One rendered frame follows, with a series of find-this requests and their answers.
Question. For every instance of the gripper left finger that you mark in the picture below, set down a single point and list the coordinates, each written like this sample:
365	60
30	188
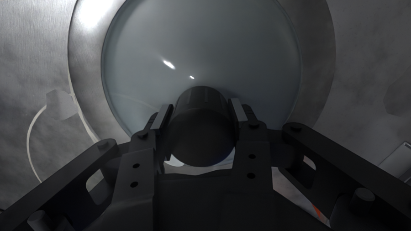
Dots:
138	167

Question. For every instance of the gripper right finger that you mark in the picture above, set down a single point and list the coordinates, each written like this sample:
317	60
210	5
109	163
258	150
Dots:
253	154

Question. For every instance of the black lid knob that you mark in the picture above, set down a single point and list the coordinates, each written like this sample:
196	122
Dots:
200	128

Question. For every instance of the glass lid dome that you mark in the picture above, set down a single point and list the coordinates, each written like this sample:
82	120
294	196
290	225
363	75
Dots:
199	38

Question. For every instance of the round steel pan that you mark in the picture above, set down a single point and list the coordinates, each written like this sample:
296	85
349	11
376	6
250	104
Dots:
316	48

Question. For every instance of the orange strip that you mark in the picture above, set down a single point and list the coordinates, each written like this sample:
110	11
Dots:
317	211

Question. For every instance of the grey plug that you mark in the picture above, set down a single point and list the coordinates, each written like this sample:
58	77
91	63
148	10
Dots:
61	104

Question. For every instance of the grey metal tray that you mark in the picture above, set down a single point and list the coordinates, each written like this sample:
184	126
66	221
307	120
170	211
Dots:
396	162

